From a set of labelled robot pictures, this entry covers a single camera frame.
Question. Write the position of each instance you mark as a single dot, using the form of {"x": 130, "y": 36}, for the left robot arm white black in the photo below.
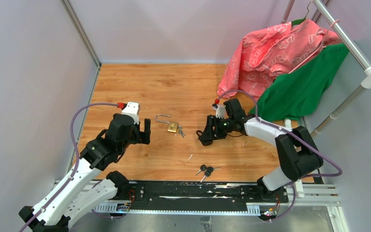
{"x": 65, "y": 204}

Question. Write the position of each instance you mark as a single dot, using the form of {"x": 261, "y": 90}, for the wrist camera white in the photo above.
{"x": 220, "y": 111}
{"x": 131, "y": 109}

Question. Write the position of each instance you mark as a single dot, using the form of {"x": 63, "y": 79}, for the pink patterned garment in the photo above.
{"x": 265, "y": 54}

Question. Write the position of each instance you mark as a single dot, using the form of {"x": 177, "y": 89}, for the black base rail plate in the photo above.
{"x": 195, "y": 198}

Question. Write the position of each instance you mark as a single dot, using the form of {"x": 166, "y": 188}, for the black-headed key bunch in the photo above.
{"x": 206, "y": 170}

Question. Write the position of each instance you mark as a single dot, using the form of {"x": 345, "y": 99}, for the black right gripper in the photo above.
{"x": 209, "y": 133}

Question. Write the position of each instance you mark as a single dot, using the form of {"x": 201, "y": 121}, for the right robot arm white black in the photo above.
{"x": 297, "y": 152}

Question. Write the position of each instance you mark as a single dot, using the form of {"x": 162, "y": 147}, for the small brass key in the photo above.
{"x": 180, "y": 131}

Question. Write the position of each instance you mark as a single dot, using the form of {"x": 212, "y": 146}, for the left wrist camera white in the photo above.
{"x": 131, "y": 109}

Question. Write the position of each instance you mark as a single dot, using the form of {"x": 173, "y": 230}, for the brass padlock steel shackle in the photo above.
{"x": 172, "y": 126}

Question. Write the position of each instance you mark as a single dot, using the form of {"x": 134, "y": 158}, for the metal clothes rack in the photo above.
{"x": 342, "y": 121}

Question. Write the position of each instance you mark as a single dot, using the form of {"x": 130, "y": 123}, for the green garment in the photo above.
{"x": 298, "y": 94}

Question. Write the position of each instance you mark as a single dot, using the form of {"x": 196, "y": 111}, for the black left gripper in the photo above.
{"x": 142, "y": 137}

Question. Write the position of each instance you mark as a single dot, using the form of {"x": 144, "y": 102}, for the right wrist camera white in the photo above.
{"x": 220, "y": 111}

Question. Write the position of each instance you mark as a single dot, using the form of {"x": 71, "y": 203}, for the aluminium corner frame post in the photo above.
{"x": 69, "y": 9}

